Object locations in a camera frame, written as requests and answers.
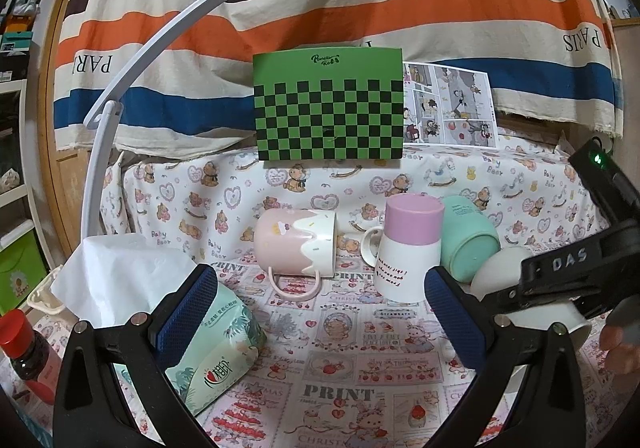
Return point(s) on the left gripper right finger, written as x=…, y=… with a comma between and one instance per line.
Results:
x=549, y=408

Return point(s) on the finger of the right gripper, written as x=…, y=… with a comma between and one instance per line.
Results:
x=504, y=301

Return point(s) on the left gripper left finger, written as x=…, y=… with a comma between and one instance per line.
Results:
x=90, y=409

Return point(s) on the person's right hand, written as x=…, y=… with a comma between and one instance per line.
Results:
x=619, y=338

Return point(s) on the mint green mug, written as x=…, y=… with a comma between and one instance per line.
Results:
x=468, y=238

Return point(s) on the red capped sauce bottle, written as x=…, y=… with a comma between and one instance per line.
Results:
x=32, y=357

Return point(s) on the purple and white mug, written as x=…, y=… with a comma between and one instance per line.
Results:
x=405, y=247

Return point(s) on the cream plastic basket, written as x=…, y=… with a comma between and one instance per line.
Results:
x=42, y=299

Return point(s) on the white tissue sheet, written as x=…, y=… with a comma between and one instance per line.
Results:
x=108, y=279

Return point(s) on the green tissue pack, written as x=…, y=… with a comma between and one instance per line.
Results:
x=225, y=346

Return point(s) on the green storage box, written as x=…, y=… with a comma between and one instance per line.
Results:
x=21, y=269

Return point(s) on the comic strip card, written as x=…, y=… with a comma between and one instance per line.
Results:
x=446, y=105

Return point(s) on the pink and white drip mug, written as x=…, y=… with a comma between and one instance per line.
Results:
x=296, y=243

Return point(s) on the baby bear printed cloth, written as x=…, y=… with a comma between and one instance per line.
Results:
x=208, y=207

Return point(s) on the green checkered box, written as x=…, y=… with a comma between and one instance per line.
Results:
x=334, y=103

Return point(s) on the striped hanging cloth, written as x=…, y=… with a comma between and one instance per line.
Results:
x=546, y=59

